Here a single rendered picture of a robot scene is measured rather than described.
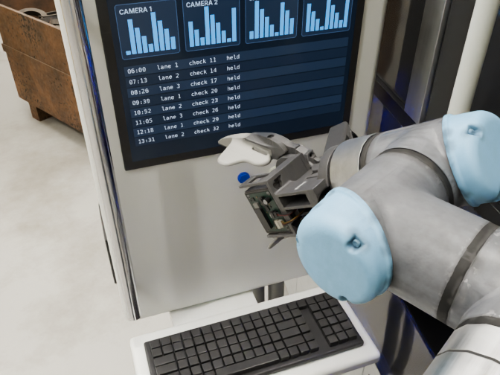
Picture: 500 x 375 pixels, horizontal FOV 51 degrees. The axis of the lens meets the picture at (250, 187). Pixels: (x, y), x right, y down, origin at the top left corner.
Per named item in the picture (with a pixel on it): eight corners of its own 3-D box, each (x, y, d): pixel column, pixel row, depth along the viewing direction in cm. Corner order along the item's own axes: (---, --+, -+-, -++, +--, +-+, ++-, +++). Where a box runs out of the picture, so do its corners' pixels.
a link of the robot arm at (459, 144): (454, 132, 37) (503, 88, 42) (341, 156, 46) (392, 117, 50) (492, 228, 38) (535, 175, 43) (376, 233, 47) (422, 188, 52)
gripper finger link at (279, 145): (244, 128, 62) (303, 156, 57) (252, 122, 63) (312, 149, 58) (246, 159, 65) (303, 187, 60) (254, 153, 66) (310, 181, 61)
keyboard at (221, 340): (331, 293, 110) (332, 285, 109) (364, 346, 100) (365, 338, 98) (143, 345, 100) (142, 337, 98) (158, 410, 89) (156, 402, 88)
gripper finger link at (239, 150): (191, 140, 63) (248, 170, 58) (224, 118, 66) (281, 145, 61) (194, 160, 65) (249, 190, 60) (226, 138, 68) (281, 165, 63)
